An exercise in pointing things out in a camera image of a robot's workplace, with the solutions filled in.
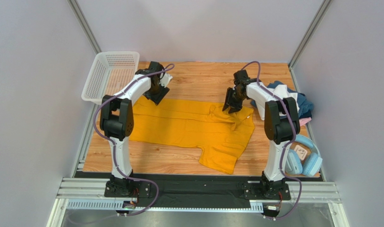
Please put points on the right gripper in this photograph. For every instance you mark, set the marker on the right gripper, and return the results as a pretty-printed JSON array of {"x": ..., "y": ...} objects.
[{"x": 234, "y": 95}]

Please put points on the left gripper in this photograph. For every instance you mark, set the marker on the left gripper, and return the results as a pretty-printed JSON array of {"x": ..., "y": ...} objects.
[{"x": 157, "y": 98}]

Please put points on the yellow t-shirt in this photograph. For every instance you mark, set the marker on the yellow t-shirt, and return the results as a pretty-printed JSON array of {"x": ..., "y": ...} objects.
[{"x": 221, "y": 136}]

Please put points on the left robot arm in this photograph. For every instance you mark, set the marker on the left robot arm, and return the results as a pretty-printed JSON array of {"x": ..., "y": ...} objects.
[{"x": 117, "y": 119}]

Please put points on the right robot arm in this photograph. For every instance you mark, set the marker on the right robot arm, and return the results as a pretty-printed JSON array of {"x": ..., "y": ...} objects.
[{"x": 281, "y": 123}]

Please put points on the white t-shirt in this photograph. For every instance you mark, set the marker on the white t-shirt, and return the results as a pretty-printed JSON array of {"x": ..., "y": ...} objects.
[{"x": 261, "y": 94}]

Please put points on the white plastic basket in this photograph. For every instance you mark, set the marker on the white plastic basket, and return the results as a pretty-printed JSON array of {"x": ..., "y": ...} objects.
[{"x": 110, "y": 72}]

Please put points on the pink garment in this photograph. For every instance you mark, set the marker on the pink garment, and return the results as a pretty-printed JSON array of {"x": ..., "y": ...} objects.
[{"x": 304, "y": 121}]

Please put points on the pink item inside headphones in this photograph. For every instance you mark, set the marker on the pink item inside headphones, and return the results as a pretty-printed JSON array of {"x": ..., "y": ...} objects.
[{"x": 301, "y": 152}]

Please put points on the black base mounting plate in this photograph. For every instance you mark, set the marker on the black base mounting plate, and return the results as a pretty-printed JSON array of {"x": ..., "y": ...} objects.
[{"x": 199, "y": 191}]

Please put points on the light blue headphones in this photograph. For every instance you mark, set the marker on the light blue headphones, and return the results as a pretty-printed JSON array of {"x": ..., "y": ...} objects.
[{"x": 312, "y": 163}]

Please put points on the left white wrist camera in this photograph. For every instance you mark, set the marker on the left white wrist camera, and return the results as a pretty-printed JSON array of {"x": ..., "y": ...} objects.
[{"x": 165, "y": 79}]

